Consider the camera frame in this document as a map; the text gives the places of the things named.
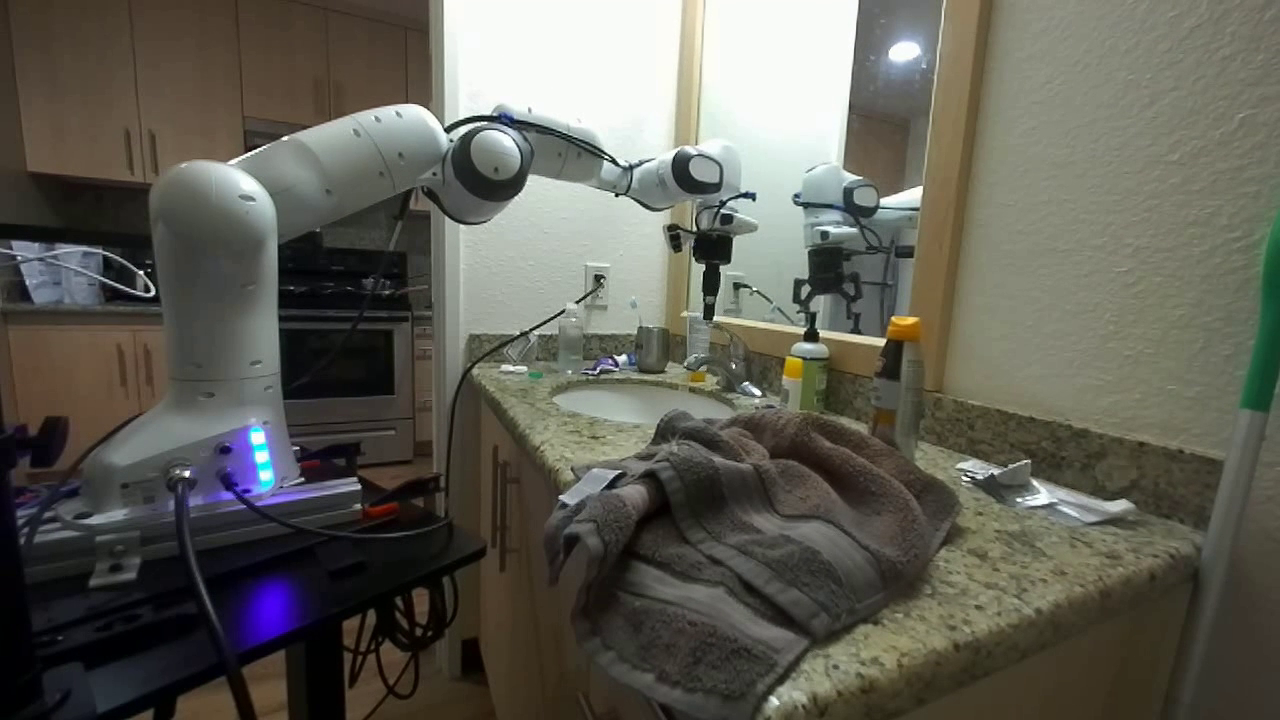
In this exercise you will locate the gray bath towel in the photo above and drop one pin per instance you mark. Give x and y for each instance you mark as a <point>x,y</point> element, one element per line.
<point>744,546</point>

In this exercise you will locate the crumpled white wrappers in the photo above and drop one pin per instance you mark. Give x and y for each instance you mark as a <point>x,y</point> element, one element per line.
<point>1066,505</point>

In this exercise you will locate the white oval sink basin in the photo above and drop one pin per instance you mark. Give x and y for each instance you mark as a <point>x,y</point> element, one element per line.
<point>642,401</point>

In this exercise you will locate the wood-framed wall mirror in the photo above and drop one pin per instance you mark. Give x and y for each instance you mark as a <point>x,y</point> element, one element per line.
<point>773,107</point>

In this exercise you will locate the wooden vanity cabinet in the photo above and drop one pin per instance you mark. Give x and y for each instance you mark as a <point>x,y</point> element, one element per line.
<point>514,612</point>

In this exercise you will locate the orange clamp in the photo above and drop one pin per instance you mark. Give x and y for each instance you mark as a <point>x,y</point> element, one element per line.
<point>383,511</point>

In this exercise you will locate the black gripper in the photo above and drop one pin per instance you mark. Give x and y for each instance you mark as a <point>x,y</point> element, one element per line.
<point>713,249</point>

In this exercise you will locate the wooden wall kitchen cabinets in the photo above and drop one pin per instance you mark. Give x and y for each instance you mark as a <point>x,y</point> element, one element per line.
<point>80,80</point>

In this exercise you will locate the black stand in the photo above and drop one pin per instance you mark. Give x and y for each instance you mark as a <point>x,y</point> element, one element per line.
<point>14,562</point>

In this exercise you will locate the green soap pump bottle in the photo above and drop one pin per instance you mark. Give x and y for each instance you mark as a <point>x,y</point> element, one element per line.
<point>811,377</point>

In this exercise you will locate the clear bottle with white cap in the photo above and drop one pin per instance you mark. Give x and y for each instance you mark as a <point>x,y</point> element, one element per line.
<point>573,346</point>

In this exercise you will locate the small yellow-capped white bottle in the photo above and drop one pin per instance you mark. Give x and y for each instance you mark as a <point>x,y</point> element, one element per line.
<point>795,380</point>

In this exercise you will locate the stainless kitchen oven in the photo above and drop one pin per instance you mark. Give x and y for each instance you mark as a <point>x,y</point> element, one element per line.
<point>345,363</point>

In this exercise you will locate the orange-capped spray bottle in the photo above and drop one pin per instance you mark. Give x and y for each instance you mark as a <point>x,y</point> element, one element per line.
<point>896,393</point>

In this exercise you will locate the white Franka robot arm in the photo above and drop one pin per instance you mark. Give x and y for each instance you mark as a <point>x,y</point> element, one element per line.
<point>215,294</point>

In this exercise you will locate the metal toothbrush cup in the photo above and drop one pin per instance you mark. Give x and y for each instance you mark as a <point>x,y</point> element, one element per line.
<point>651,350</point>

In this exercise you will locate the white tube with yellow cap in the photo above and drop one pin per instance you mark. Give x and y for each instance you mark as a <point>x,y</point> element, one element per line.
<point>698,343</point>

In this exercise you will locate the black robot table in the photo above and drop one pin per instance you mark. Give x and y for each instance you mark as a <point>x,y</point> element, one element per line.
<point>305,586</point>

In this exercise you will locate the white wall outlet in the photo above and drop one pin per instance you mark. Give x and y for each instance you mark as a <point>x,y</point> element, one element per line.
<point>598,275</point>

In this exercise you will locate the chrome sink faucet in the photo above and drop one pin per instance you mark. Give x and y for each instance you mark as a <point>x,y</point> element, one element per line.
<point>731,368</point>

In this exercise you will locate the wooden base kitchen cabinet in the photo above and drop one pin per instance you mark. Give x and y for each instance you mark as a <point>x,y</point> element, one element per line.
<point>65,387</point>

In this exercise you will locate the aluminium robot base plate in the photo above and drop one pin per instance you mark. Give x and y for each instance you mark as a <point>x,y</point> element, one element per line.
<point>285,505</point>

